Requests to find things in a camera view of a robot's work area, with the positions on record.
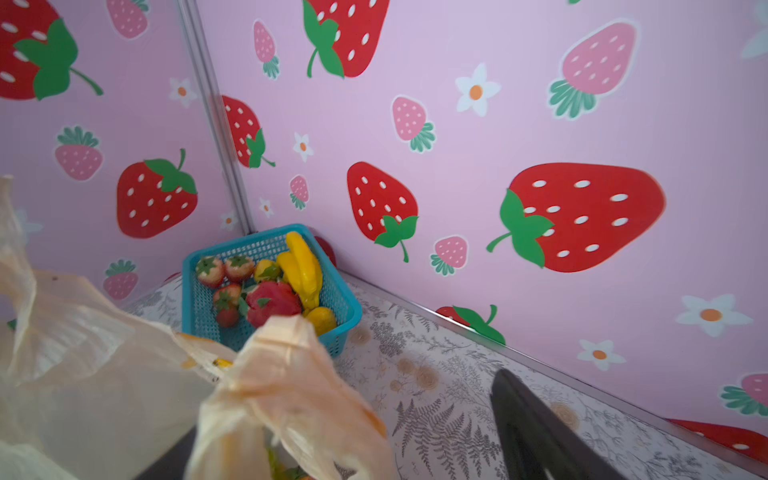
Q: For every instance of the beige plastic bag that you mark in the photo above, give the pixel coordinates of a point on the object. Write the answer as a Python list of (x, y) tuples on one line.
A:
[(89, 391)]

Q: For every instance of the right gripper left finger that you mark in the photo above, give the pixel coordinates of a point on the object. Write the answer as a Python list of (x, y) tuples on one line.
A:
[(171, 465)]

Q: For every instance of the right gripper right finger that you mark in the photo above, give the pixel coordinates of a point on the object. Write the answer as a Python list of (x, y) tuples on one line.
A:
[(535, 443)]

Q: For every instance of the yellow lemon fake fruit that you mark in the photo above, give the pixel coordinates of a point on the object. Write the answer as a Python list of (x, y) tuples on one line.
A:
[(322, 319)]

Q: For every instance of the red dragon fruit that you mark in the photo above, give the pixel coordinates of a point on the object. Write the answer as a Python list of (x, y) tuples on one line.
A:
[(267, 299)]

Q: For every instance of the strawberry fake fruit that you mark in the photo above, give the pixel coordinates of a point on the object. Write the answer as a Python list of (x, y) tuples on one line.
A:
[(226, 305), (210, 272), (239, 268)]

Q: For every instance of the teal plastic basket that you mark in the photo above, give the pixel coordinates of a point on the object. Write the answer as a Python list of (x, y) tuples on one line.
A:
[(198, 318)]

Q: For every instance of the small yellow banana bunch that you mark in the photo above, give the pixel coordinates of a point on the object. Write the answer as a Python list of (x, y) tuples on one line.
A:
[(302, 270)]

